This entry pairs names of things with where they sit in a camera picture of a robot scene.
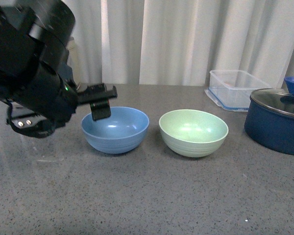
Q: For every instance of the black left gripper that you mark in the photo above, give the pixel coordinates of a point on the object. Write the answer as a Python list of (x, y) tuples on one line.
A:
[(43, 101)]

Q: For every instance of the clear plastic food container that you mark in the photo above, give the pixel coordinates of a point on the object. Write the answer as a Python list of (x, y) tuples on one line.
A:
[(231, 89)]

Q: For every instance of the white curtain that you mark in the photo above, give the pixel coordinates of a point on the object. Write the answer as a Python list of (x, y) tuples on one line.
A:
[(178, 42)]

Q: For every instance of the glass pot lid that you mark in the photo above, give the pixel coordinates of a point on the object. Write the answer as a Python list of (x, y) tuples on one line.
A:
[(276, 100)]

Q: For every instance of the blue plastic bowl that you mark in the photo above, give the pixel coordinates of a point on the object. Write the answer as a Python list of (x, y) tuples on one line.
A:
[(123, 131)]

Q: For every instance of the green plastic bowl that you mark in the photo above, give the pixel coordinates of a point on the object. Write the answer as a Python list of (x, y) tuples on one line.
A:
[(192, 133)]

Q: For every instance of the dark blue cooking pot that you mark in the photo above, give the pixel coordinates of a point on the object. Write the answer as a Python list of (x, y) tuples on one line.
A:
[(270, 129)]

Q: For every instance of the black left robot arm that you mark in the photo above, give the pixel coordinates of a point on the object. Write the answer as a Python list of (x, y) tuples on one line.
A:
[(33, 32)]

